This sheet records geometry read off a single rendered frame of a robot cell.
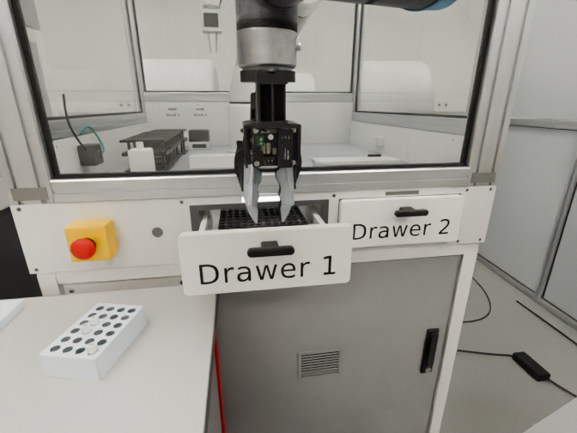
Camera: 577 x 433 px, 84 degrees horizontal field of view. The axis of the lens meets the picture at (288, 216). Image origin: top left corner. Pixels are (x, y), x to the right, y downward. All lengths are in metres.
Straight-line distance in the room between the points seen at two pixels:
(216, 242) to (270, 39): 0.30
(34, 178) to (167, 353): 0.41
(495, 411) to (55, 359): 1.49
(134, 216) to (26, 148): 0.21
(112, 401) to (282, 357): 0.49
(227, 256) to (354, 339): 0.50
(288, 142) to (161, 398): 0.37
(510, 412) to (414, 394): 0.61
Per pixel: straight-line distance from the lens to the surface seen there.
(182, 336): 0.59
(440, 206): 0.80
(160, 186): 0.68
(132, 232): 0.72
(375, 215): 0.73
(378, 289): 0.86
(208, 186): 0.67
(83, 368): 0.56
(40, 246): 0.80
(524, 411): 1.72
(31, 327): 0.73
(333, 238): 0.55
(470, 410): 1.62
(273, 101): 0.40
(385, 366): 1.03
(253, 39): 0.42
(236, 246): 0.53
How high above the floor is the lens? 1.12
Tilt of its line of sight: 19 degrees down
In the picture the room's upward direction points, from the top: straight up
